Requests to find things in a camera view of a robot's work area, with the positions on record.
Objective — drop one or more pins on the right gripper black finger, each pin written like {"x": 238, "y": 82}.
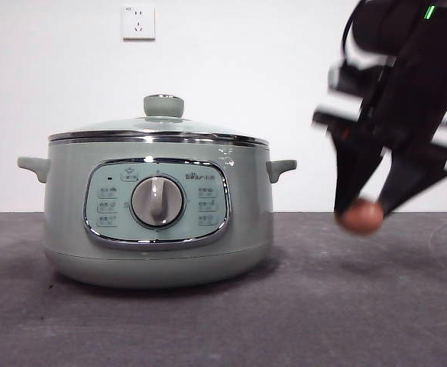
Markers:
{"x": 406, "y": 179}
{"x": 349, "y": 172}

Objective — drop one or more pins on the brown egg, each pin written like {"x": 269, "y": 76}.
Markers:
{"x": 362, "y": 219}

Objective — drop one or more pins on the glass lid with green knob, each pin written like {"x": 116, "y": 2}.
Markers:
{"x": 163, "y": 106}

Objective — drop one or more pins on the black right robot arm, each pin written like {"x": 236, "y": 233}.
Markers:
{"x": 376, "y": 26}

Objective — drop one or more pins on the pale green electric cooking pot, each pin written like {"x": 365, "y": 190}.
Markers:
{"x": 70, "y": 199}

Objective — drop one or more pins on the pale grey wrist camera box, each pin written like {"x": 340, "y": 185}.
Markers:
{"x": 343, "y": 78}

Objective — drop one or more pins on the white wall socket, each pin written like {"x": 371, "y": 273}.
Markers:
{"x": 138, "y": 23}

